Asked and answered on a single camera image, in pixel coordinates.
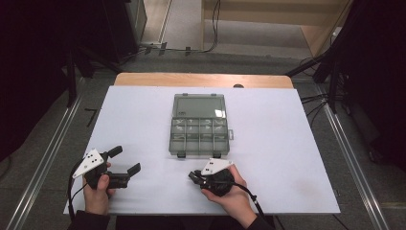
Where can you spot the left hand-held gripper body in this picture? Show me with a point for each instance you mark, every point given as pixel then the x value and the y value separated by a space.
pixel 89 161

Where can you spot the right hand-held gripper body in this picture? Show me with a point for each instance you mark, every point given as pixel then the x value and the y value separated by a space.
pixel 217 164

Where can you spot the grey translucent compartment box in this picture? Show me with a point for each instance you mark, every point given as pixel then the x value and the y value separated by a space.
pixel 199 140

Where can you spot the person's left hand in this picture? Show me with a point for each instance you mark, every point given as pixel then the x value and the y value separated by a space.
pixel 95 201

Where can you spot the person's right hand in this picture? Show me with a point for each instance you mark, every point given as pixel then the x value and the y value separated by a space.
pixel 236 201

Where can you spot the person's dark clothing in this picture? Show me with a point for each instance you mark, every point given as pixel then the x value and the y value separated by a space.
pixel 178 223

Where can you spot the white board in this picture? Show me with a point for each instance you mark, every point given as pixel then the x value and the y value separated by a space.
pixel 143 111

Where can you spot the black metal stand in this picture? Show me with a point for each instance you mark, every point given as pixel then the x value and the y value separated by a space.
pixel 71 83
pixel 333 86

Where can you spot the dark round table grommet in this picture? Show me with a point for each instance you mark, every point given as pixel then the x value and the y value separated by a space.
pixel 238 86

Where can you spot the wooden table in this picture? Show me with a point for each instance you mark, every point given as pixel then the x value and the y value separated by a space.
pixel 191 80

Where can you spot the black curtain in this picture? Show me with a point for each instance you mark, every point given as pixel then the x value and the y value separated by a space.
pixel 379 80
pixel 32 64

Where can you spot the dark cabinet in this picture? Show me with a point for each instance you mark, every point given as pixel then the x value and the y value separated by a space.
pixel 121 28

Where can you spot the light wooden shelf unit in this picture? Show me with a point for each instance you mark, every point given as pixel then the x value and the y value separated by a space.
pixel 271 11

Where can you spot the aluminium floor rail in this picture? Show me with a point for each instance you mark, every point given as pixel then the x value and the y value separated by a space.
pixel 351 163
pixel 48 159

